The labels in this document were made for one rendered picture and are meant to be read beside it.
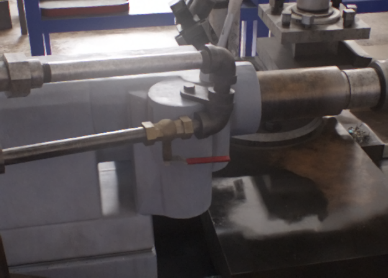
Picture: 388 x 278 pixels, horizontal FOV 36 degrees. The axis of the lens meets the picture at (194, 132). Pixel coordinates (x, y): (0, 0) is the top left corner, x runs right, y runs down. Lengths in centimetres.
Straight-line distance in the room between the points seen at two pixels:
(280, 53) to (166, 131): 50
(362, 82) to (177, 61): 37
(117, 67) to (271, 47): 59
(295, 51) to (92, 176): 49
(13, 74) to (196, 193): 32
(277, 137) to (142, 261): 40
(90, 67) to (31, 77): 6
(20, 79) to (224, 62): 24
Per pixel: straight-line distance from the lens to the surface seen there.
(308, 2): 115
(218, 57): 72
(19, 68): 62
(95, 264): 86
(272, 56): 117
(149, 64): 68
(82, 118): 82
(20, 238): 87
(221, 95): 74
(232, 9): 84
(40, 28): 269
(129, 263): 87
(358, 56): 113
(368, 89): 97
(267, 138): 113
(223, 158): 77
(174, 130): 73
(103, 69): 66
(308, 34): 110
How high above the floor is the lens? 150
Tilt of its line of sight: 29 degrees down
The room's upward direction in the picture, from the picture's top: straight up
